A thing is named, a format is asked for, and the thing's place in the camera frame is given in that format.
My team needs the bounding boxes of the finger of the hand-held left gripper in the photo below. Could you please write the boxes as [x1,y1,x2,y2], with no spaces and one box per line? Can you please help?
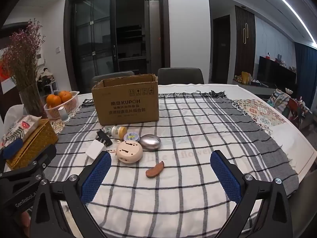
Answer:
[0,138,24,173]
[0,144,57,199]

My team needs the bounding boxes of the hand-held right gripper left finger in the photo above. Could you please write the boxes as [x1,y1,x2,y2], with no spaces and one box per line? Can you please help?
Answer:
[30,151,112,238]

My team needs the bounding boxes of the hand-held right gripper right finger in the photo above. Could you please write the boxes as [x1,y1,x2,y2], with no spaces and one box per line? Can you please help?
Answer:
[210,150,295,238]

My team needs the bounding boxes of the white power adapter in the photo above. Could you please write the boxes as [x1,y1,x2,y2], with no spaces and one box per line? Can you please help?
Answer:
[85,139,107,159]

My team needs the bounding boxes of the black bike light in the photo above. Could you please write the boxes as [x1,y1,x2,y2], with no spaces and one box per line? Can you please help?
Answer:
[96,129,113,147]

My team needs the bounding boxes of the beige round device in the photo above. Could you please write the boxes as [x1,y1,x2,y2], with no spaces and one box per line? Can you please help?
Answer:
[108,140,143,163]

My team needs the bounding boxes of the white yellow-capped pill bottle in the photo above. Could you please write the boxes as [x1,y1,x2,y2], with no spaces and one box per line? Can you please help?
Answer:
[109,126,127,139]

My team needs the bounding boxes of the round tin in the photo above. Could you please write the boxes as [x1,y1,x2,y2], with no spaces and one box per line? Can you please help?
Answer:
[123,132,141,143]

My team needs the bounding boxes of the brown wooden comb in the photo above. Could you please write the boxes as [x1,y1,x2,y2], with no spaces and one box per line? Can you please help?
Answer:
[145,161,165,179]

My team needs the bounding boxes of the silver oval metal soap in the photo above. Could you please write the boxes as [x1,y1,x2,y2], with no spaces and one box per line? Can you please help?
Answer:
[139,134,161,152]

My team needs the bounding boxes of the brown cardboard box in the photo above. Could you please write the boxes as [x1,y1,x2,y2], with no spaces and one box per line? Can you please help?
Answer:
[92,74,159,126]

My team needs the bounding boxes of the person's left hand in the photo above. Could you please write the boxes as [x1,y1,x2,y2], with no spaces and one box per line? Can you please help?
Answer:
[20,211,32,228]

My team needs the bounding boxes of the wicker tissue box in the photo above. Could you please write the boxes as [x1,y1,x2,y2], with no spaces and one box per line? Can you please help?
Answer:
[5,118,58,170]

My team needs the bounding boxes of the floral tissue pack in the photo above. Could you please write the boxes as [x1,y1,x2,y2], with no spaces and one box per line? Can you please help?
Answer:
[1,115,42,147]

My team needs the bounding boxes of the white fruit basket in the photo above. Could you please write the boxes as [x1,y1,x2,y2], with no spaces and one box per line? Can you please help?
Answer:
[44,91,80,119]

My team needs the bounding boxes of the glass vase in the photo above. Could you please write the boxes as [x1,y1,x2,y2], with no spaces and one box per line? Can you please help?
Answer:
[18,83,47,118]

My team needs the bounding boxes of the orange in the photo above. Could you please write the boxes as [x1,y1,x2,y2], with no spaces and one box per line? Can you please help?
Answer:
[46,95,61,107]
[58,91,73,102]

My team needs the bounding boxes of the grey plaid tablecloth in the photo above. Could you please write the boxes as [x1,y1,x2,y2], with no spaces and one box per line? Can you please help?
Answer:
[47,90,299,238]

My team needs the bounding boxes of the patterned tile table runner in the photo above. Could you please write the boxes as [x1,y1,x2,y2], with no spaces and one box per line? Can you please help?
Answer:
[51,99,288,135]

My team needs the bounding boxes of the white rack with toys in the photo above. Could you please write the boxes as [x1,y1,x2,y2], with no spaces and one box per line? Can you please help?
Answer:
[37,68,58,96]

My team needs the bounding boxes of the grey television cabinet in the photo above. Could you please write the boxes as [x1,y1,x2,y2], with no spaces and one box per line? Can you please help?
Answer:
[233,79,275,97]

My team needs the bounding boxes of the colourful striped cloth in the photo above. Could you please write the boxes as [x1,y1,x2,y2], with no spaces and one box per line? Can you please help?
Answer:
[267,88,309,129]

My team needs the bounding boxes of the dried pink flowers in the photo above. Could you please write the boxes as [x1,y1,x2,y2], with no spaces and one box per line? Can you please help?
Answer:
[0,18,46,90]

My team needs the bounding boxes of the grey dining chair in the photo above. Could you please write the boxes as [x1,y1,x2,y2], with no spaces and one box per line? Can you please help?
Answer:
[91,71,135,93]
[157,68,205,85]

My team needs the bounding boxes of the black television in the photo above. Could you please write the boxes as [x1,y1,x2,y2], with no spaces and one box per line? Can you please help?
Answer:
[257,56,298,90]

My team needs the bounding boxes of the dark sliding glass door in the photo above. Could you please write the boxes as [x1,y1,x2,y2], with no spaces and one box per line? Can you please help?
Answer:
[63,0,171,95]

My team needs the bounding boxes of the dark wooden door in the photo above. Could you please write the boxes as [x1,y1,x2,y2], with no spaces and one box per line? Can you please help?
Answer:
[212,15,231,85]

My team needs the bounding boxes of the blue curtain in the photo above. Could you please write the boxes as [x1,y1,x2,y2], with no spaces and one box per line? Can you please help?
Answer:
[293,42,317,109]

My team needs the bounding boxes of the grey refrigerator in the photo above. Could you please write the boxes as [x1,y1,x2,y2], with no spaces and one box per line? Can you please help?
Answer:
[144,0,160,75]

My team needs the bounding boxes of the ceiling light strip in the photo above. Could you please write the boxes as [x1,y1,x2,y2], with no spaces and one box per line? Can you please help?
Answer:
[258,0,317,42]

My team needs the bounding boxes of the slatted dark wall panel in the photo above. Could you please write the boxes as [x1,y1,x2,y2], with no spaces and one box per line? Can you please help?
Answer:
[234,5,256,75]

